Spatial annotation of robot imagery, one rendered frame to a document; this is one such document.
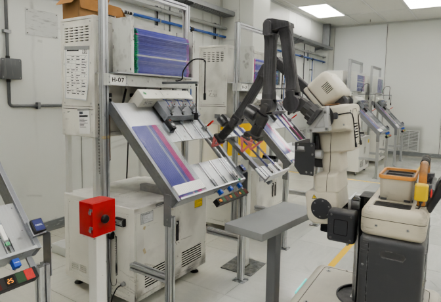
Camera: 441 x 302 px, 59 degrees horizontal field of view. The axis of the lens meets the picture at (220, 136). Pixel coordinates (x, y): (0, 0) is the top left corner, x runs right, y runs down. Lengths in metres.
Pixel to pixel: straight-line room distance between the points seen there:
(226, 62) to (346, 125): 1.88
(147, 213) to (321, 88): 1.21
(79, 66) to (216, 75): 1.46
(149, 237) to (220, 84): 1.68
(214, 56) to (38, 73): 1.55
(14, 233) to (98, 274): 0.54
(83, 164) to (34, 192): 0.55
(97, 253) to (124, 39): 1.21
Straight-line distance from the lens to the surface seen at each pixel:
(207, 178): 2.34
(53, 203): 3.97
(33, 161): 3.79
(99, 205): 1.85
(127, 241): 2.38
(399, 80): 9.74
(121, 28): 2.44
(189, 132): 2.57
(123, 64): 2.41
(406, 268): 1.83
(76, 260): 2.81
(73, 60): 2.58
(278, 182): 3.85
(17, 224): 1.60
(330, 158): 1.98
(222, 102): 3.55
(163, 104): 2.52
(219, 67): 3.58
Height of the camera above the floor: 1.26
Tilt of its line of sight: 6 degrees down
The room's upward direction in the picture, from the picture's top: 1 degrees clockwise
